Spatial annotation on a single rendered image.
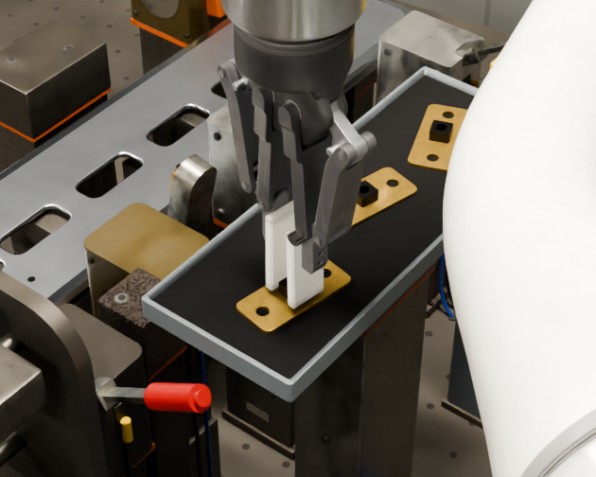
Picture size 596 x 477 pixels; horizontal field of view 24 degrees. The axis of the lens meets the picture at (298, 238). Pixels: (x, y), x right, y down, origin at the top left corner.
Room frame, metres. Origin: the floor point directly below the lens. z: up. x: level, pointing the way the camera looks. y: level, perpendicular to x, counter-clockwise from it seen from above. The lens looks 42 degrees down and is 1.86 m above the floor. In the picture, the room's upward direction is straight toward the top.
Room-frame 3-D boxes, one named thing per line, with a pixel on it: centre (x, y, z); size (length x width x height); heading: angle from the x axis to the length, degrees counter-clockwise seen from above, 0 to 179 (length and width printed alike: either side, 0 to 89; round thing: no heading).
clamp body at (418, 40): (1.19, -0.15, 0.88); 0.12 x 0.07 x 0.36; 52
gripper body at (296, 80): (0.72, 0.00, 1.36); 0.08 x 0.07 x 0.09; 41
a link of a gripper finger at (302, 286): (0.71, -0.01, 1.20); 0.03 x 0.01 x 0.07; 131
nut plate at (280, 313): (0.72, 0.00, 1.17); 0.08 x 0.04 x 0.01; 131
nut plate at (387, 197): (0.82, -0.05, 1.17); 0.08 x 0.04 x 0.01; 128
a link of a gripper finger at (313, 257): (0.70, -0.02, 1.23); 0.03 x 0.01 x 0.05; 41
